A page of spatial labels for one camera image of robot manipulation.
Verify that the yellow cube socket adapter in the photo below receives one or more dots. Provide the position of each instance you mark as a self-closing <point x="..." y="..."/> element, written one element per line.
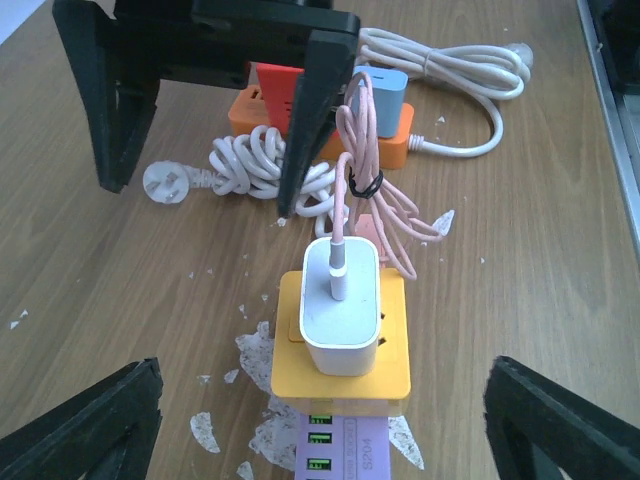
<point x="345" y="389"/>

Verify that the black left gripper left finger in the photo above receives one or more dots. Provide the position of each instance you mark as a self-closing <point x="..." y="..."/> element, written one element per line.
<point x="107" y="431"/>

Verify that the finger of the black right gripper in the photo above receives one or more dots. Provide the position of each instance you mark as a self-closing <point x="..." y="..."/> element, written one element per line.
<point x="327" y="61"/>
<point x="117" y="85"/>

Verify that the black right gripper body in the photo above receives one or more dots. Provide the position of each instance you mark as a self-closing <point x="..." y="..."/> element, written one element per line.
<point x="215" y="42"/>

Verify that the white USB charger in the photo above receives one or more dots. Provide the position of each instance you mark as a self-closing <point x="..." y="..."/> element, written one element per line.
<point x="340" y="308"/>

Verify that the aluminium frame rail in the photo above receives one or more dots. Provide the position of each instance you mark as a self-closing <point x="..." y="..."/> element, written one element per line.
<point x="618" y="121"/>

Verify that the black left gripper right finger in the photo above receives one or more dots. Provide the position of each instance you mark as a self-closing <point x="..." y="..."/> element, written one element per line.
<point x="538" y="429"/>

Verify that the red cube socket adapter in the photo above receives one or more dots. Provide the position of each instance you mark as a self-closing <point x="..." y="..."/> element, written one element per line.
<point x="277" y="84"/>

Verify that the blue USB charger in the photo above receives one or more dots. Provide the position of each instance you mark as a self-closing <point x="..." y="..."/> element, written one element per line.
<point x="389" y="86"/>

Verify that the purple power strip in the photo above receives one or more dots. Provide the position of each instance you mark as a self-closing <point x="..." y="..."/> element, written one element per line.
<point x="342" y="448"/>

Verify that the white paper scraps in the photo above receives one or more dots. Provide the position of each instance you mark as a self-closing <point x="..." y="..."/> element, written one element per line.
<point x="92" y="281"/>

